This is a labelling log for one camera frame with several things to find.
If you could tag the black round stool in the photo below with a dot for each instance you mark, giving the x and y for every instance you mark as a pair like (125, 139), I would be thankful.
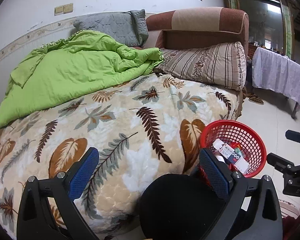
(175, 205)

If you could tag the table with white cloth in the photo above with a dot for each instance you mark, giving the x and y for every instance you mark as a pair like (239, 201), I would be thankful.
(277, 75)

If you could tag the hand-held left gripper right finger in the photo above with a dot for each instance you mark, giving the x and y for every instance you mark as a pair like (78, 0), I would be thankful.
(216, 177)

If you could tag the red plastic basket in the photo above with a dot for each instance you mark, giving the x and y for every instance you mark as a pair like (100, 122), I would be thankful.
(255, 140)

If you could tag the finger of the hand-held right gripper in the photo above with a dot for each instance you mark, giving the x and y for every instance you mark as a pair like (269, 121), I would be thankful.
(278, 162)
(297, 137)

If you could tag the beige wall switch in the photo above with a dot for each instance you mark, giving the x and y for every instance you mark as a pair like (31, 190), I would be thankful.
(68, 8)
(59, 10)

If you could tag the patterned floor rug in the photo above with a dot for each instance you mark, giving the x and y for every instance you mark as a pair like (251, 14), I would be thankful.
(288, 207)

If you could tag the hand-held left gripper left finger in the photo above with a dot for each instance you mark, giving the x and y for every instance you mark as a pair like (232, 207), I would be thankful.
(83, 175)

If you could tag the grey quilted pillow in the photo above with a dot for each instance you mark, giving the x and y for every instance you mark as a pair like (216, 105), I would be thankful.
(115, 26)

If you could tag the green quilt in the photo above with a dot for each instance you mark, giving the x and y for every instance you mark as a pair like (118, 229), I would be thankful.
(72, 75)

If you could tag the brown woven slipper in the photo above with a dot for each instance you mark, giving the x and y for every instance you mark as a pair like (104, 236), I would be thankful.
(251, 95)
(256, 100)

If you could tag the striped beige pillow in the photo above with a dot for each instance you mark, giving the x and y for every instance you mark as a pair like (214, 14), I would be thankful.
(205, 65)

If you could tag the leaf print beige blanket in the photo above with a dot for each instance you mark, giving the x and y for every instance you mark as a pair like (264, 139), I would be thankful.
(115, 140)

